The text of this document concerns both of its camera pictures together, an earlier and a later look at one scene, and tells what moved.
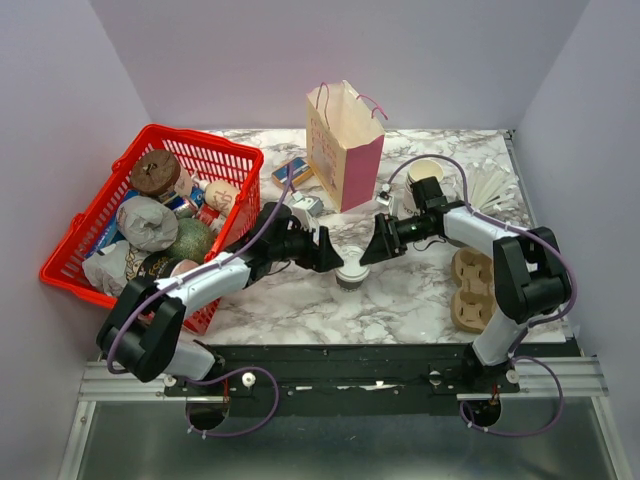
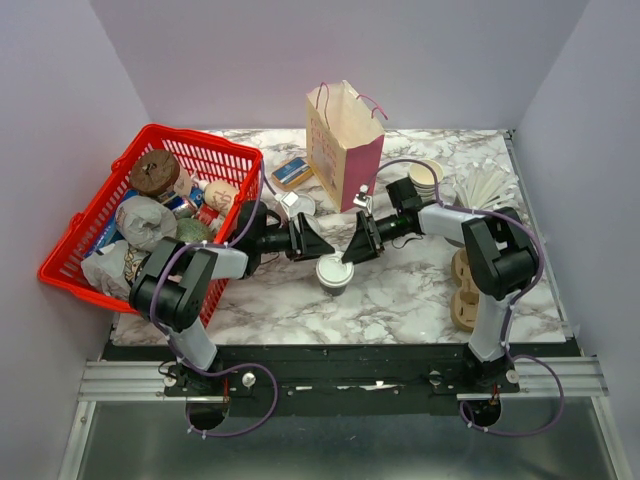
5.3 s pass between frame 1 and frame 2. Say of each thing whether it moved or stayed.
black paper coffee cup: moved
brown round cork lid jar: stayed
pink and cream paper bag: stayed
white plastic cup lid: moved
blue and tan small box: stayed
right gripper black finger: moved
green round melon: stayed
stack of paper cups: stayed
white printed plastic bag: stayed
